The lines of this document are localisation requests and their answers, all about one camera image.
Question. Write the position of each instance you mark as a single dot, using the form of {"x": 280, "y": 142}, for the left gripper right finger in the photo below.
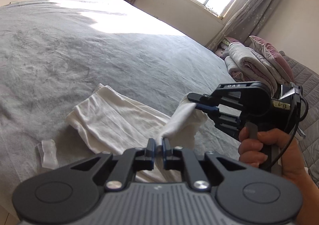
{"x": 198, "y": 172}

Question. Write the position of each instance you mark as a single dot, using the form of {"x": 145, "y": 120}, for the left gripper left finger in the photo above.
{"x": 116, "y": 172}

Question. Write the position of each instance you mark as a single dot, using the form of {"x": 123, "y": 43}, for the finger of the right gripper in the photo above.
{"x": 209, "y": 110}
{"x": 205, "y": 99}

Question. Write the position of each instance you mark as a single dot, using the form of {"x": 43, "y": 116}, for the white long-sleeve garment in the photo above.
{"x": 110, "y": 122}

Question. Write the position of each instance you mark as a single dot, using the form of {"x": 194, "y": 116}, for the folded grey pink quilt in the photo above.
{"x": 244, "y": 64}

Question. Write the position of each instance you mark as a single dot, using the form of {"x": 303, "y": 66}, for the pink grey pillow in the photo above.
{"x": 272, "y": 55}

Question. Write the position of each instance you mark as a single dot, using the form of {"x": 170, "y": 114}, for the grey star curtain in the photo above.
{"x": 247, "y": 21}

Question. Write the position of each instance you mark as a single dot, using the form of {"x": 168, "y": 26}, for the grey plush bed blanket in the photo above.
{"x": 55, "y": 52}

